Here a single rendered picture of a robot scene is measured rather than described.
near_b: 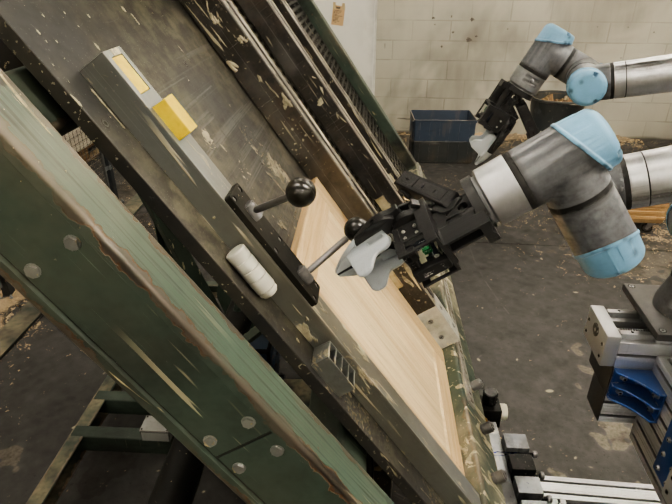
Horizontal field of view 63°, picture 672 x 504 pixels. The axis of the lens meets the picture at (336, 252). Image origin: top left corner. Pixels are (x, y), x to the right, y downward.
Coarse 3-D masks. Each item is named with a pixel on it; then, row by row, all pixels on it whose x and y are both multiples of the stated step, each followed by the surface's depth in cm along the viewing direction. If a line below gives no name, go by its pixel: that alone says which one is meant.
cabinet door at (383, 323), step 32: (320, 192) 117; (320, 224) 107; (320, 288) 92; (352, 288) 106; (384, 288) 124; (352, 320) 97; (384, 320) 113; (416, 320) 134; (384, 352) 103; (416, 352) 121; (416, 384) 110; (448, 384) 130; (448, 416) 117; (448, 448) 107
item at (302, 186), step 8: (288, 184) 67; (296, 184) 66; (304, 184) 66; (312, 184) 67; (288, 192) 66; (296, 192) 66; (304, 192) 66; (312, 192) 66; (272, 200) 71; (280, 200) 70; (288, 200) 67; (296, 200) 66; (304, 200) 66; (312, 200) 67; (248, 208) 73; (256, 208) 73; (264, 208) 72; (256, 216) 74
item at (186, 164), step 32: (96, 64) 64; (128, 96) 66; (128, 128) 68; (160, 128) 67; (160, 160) 69; (192, 160) 69; (192, 192) 71; (224, 192) 73; (224, 224) 73; (256, 256) 75; (288, 288) 77; (320, 320) 80; (352, 352) 83; (384, 384) 88; (384, 416) 88; (416, 416) 94; (416, 448) 91; (448, 480) 94
